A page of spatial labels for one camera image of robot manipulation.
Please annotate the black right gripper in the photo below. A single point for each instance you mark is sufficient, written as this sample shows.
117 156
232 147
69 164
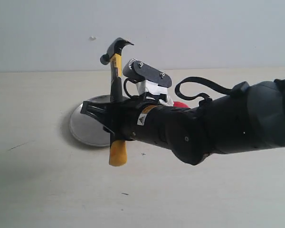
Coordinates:
132 120

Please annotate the yellow black claw hammer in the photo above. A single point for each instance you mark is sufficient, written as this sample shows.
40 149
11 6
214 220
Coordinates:
113 57

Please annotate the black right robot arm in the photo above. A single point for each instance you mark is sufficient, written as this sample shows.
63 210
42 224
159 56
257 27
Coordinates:
246 118

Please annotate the red dome push button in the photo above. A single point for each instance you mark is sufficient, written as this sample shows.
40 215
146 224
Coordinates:
180 104

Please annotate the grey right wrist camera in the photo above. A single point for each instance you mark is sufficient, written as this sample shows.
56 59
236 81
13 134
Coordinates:
140 71

